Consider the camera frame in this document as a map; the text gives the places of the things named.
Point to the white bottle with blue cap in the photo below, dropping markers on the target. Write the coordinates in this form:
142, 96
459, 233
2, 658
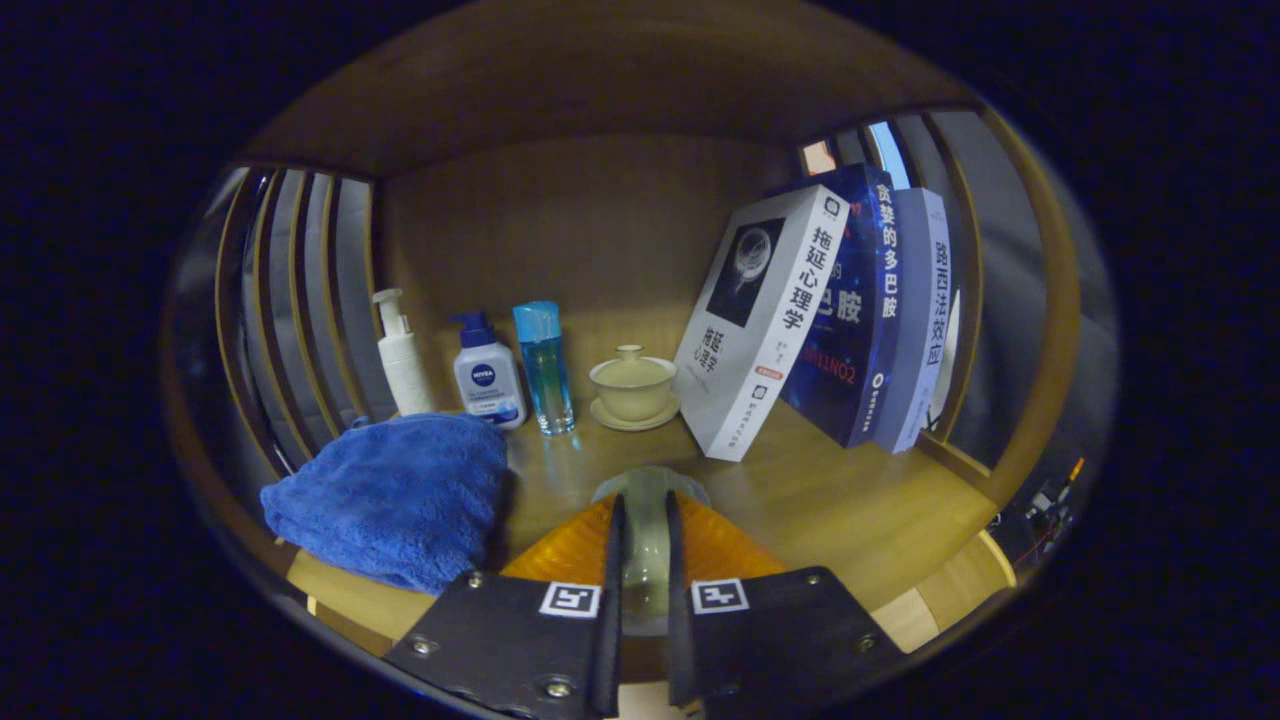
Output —
487, 385

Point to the pale grey-blue book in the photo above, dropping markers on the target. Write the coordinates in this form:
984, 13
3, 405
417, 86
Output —
920, 330

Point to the cream lidded teacup with saucer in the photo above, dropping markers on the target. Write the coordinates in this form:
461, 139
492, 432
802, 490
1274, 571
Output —
632, 390

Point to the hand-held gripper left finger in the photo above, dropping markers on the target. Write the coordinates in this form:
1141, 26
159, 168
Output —
607, 640

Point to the orange and black gripper device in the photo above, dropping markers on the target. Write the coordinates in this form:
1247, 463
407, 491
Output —
1045, 500

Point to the white pump bottle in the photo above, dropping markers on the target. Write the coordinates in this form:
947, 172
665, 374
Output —
405, 375

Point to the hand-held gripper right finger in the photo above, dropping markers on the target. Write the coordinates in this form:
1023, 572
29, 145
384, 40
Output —
680, 640

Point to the blue folded towel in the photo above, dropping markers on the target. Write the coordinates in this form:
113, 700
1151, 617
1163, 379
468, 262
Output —
400, 500

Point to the wooden countertop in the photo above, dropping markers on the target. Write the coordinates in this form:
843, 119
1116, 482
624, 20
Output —
830, 500

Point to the dark blue book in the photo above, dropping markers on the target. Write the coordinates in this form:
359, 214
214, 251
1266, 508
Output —
850, 330

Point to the pale green sponge brush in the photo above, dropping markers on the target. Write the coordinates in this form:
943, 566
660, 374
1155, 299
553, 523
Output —
645, 540

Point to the wooden cabinet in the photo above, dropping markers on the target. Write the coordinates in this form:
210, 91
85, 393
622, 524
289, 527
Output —
600, 220

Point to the white book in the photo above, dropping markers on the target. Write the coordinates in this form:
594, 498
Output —
760, 330

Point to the clear blue bottle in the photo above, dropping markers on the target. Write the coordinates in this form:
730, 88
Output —
545, 380

